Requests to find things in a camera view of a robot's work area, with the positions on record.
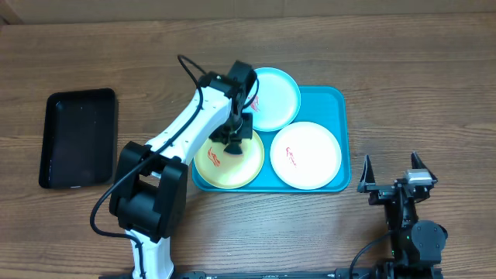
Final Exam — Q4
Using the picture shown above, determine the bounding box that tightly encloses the black rectangular plastic bin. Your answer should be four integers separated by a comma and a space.
39, 88, 119, 189

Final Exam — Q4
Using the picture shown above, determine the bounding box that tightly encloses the teal plastic serving tray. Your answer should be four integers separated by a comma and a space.
191, 84, 352, 194

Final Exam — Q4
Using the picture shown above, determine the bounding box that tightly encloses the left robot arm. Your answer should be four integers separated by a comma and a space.
109, 61, 257, 278

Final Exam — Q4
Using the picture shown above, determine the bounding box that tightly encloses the light blue plate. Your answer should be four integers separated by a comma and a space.
243, 67, 301, 132

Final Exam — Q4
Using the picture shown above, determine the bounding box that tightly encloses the green and pink sponge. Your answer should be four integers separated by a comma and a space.
224, 142, 243, 155

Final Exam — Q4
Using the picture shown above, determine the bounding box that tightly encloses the yellow green plate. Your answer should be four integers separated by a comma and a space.
194, 131, 264, 190

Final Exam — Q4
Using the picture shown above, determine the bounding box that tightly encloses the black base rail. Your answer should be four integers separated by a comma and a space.
98, 267, 444, 279

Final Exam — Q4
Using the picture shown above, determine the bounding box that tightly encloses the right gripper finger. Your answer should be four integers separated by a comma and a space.
357, 154, 375, 193
411, 151, 437, 184

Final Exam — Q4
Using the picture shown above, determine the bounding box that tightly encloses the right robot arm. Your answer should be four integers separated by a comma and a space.
349, 152, 448, 278

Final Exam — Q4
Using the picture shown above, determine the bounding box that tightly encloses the white plate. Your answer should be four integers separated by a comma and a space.
270, 122, 342, 191

